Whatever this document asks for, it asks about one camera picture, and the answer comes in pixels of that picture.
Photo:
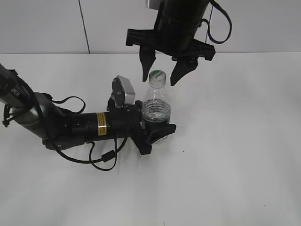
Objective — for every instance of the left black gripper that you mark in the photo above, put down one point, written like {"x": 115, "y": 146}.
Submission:
{"x": 126, "y": 121}

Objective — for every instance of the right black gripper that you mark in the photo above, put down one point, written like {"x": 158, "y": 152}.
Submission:
{"x": 173, "y": 34}

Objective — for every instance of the white green bottle cap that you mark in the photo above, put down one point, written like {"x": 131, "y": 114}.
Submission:
{"x": 157, "y": 79}

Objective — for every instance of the clear water bottle green label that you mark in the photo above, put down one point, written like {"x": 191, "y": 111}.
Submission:
{"x": 156, "y": 108}

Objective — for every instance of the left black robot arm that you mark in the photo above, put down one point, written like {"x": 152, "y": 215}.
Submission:
{"x": 68, "y": 129}

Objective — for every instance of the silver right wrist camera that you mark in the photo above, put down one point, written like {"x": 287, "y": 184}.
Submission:
{"x": 154, "y": 4}

